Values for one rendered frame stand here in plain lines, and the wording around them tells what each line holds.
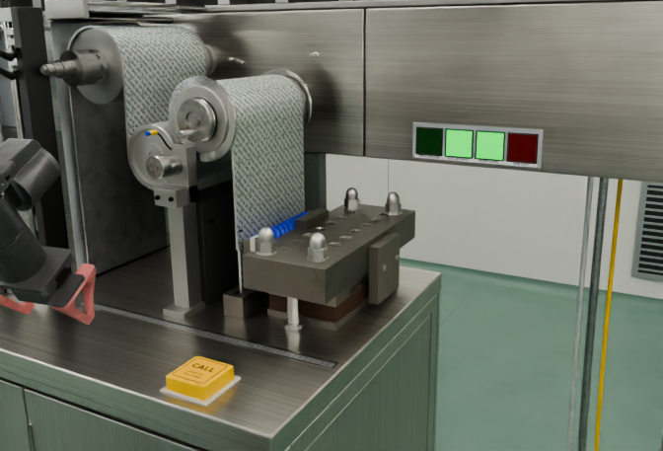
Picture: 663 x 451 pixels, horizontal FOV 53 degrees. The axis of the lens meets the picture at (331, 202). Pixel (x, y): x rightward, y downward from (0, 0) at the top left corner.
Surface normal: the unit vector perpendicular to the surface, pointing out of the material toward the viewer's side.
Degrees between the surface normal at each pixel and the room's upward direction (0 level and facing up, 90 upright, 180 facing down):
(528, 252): 90
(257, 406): 0
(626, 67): 90
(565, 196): 90
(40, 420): 90
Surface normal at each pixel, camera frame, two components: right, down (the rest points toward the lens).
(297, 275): -0.47, 0.22
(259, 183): 0.88, 0.11
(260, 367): -0.01, -0.97
